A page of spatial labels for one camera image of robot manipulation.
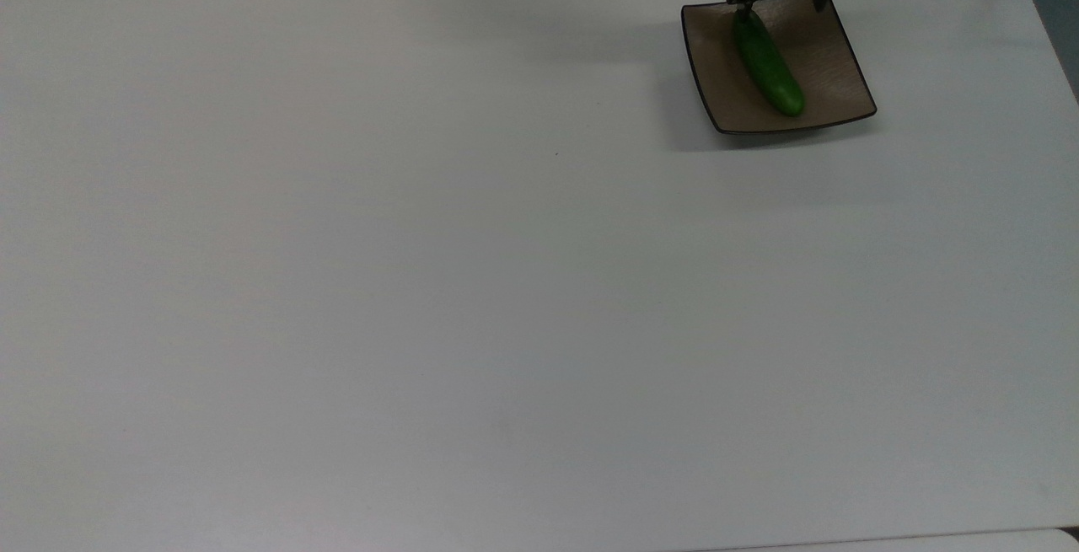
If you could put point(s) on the green cucumber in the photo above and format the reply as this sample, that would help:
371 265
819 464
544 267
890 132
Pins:
767 63

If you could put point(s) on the square brown ceramic plate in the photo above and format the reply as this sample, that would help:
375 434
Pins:
826 63

